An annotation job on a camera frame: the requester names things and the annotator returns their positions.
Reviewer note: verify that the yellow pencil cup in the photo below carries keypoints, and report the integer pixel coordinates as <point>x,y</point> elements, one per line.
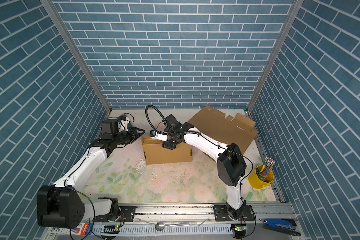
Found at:
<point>263,175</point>

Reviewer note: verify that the blue black pliers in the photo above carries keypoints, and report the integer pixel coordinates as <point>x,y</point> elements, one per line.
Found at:
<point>285,226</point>

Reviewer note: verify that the white printed package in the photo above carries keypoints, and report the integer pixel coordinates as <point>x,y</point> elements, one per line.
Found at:
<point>82,230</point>

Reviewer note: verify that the white slotted cable duct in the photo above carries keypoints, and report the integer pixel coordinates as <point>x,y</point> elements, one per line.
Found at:
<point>149,230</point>

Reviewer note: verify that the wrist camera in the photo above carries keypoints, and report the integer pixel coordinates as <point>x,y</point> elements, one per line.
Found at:
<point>157,136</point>
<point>124,123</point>

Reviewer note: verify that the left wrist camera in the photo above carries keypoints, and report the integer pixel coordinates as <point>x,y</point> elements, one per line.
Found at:
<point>124,123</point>

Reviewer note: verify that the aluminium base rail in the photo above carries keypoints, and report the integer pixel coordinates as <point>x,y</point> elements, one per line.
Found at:
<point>242,230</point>

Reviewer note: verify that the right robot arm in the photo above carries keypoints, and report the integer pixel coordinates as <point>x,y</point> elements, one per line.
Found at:
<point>231,165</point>

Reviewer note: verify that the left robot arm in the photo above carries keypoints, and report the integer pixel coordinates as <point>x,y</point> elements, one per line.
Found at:
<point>60,205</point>

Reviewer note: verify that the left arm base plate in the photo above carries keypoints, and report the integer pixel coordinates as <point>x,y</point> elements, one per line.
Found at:
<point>122,215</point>

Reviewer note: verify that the cardboard box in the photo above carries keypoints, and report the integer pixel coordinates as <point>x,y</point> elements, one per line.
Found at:
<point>154,153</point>
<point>239,129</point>

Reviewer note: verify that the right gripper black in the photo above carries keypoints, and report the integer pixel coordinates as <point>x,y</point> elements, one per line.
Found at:
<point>166,145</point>

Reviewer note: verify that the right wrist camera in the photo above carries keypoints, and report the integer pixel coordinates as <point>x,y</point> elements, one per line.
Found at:
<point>157,136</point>

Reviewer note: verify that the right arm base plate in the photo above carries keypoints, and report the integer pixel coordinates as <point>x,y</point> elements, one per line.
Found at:
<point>224,213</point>

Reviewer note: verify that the metal spoon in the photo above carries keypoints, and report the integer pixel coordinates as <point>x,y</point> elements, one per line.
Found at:
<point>160,226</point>

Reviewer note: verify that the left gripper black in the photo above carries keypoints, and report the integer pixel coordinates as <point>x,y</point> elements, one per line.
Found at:
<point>133,134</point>

